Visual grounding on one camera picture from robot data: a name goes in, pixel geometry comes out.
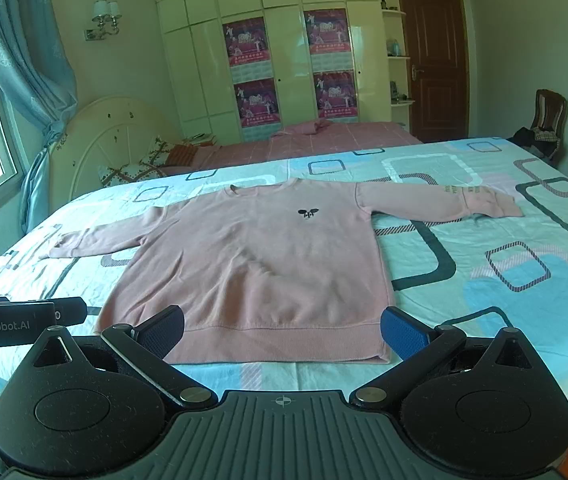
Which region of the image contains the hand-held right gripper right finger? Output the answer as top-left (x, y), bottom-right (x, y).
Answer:
top-left (351, 306), bottom-right (535, 406)

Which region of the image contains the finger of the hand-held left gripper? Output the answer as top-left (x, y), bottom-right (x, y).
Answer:
top-left (54, 297), bottom-right (87, 326)

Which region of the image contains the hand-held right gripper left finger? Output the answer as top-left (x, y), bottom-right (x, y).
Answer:
top-left (34, 305), bottom-right (219, 408)

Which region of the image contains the pink sweatshirt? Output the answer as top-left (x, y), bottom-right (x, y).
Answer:
top-left (38, 177), bottom-right (525, 366)

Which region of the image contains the dark clothes pile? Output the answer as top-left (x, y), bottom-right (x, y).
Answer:
top-left (506, 127), bottom-right (563, 162)

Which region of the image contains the patterned light blue bed sheet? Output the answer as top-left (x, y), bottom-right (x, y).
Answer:
top-left (0, 136), bottom-right (568, 433)

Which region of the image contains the patterned white pillow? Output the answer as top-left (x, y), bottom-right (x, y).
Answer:
top-left (100, 157), bottom-right (169, 189)
top-left (145, 135), bottom-right (185, 167)

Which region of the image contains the cream round headboard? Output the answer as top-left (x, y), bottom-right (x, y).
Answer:
top-left (50, 96), bottom-right (185, 206)

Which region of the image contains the orange striped cushion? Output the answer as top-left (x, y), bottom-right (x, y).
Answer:
top-left (166, 144), bottom-right (215, 167)

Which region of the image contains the pink checked bed sheet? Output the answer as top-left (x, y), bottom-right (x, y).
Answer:
top-left (184, 120), bottom-right (425, 173)

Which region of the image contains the folded pink cloth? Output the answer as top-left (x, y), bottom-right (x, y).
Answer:
top-left (270, 119), bottom-right (335, 139)

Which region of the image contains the cream corner shelf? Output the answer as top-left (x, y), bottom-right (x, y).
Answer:
top-left (378, 0), bottom-right (413, 130)

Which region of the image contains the blue curtain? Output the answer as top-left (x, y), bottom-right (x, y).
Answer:
top-left (0, 0), bottom-right (79, 235)

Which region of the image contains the wooden chair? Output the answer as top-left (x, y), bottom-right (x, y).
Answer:
top-left (529, 89), bottom-right (568, 162)

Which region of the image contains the brown wooden door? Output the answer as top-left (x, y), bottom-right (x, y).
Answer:
top-left (396, 0), bottom-right (468, 144)

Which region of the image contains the cream wardrobe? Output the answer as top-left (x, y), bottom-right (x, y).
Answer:
top-left (149, 0), bottom-right (490, 144)

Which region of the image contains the pink wall poster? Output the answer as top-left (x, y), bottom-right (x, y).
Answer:
top-left (234, 79), bottom-right (283, 142)
top-left (313, 70), bottom-right (360, 124)
top-left (222, 17), bottom-right (270, 84)
top-left (303, 8), bottom-right (354, 72)

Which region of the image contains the wall lamp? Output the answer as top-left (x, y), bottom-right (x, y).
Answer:
top-left (85, 0), bottom-right (122, 41)

